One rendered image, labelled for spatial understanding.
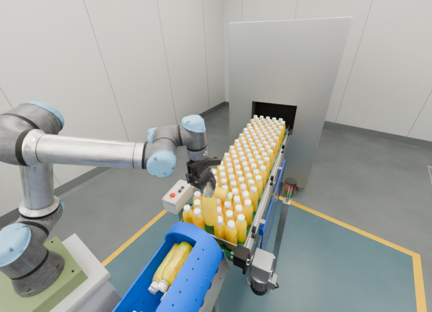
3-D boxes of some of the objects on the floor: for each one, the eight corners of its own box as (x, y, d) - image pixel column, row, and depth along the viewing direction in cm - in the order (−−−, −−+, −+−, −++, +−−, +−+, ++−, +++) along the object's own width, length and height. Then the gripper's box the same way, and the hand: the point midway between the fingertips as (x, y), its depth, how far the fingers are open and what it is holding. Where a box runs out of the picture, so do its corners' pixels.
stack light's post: (265, 290, 174) (282, 202, 115) (266, 285, 177) (283, 198, 118) (269, 292, 173) (289, 204, 114) (270, 287, 176) (290, 200, 117)
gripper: (178, 158, 74) (187, 199, 85) (202, 168, 68) (208, 210, 79) (193, 148, 79) (200, 188, 91) (216, 156, 73) (220, 197, 84)
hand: (207, 192), depth 86 cm, fingers closed on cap, 4 cm apart
